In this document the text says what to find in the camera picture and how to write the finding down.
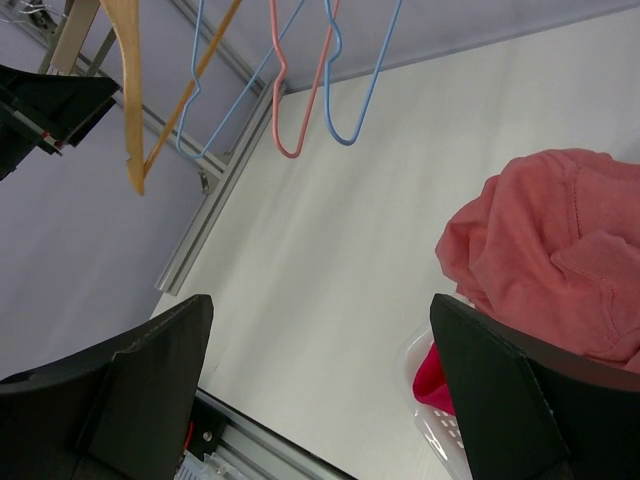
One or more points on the tan wooden clip hanger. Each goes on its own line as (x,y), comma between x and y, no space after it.
(79,17)

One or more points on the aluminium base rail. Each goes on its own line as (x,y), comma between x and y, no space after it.
(223,443)

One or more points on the white plastic basket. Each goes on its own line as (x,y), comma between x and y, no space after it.
(438,427)

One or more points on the dusty pink garment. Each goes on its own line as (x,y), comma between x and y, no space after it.
(551,248)

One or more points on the pink hanger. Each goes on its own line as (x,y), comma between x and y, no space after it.
(279,87)

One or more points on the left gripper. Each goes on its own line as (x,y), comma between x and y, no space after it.
(48,112)

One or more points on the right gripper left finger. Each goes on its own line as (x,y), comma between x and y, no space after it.
(117,410)

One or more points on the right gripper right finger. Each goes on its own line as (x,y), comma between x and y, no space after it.
(530,410)

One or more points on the red t shirt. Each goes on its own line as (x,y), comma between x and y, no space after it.
(429,384)

